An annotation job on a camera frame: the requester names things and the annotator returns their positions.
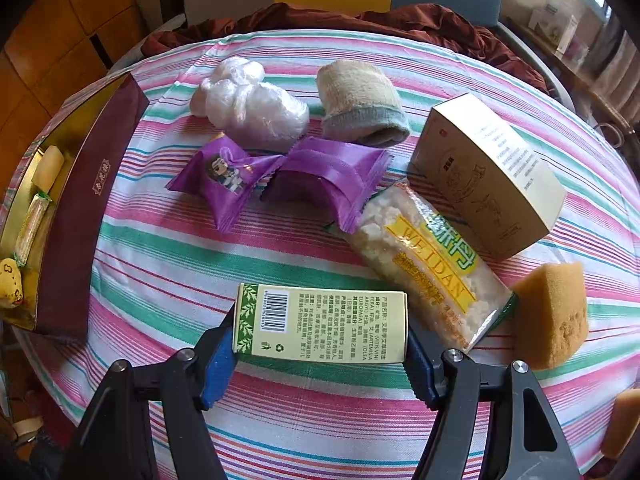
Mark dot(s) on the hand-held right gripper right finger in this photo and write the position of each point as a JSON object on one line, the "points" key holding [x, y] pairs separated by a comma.
{"points": [[422, 367]]}

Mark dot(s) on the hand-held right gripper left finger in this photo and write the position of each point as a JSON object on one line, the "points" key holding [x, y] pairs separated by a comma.
{"points": [[217, 366]]}

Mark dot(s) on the clear rice snack packet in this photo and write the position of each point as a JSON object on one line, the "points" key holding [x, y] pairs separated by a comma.
{"points": [[430, 260]]}

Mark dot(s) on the green leaf-print carton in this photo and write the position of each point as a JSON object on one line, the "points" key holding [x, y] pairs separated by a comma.
{"points": [[325, 320]]}

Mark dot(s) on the purple cartoon snack packet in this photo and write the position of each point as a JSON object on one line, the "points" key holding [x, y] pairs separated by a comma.
{"points": [[225, 175]]}

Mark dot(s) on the maroon gift box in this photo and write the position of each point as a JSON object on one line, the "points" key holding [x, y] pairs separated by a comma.
{"points": [[85, 200]]}

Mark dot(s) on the plain purple snack packet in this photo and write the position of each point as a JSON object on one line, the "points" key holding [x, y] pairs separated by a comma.
{"points": [[325, 170]]}

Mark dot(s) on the yellow sponge block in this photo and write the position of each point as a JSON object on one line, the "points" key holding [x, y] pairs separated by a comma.
{"points": [[622, 425], [550, 310]]}

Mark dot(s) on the beige cardboard carton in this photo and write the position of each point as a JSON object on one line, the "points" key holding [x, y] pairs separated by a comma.
{"points": [[480, 170]]}

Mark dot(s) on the yellow spotted soft toy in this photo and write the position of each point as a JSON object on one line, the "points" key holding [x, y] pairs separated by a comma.
{"points": [[11, 282]]}

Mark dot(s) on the clear green-end snack bar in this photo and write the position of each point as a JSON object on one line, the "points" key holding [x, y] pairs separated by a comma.
{"points": [[34, 225]]}

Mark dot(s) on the pale yellow candy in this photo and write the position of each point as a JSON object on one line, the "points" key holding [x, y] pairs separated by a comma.
{"points": [[49, 167]]}

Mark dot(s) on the crumpled clear plastic bag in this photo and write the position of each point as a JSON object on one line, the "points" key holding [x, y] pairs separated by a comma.
{"points": [[250, 100]]}

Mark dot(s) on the rolled beige grey sock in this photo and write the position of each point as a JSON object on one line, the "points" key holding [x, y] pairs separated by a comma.
{"points": [[355, 95]]}

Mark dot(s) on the wooden desk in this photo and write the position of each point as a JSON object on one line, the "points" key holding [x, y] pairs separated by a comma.
{"points": [[580, 75]]}

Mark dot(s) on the maroon cloth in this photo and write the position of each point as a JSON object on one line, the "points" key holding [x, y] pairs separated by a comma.
{"points": [[425, 25]]}

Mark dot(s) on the purple product box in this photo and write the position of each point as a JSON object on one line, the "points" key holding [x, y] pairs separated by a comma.
{"points": [[574, 37]]}

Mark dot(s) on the white product box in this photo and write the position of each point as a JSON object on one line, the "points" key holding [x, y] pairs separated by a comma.
{"points": [[547, 22]]}

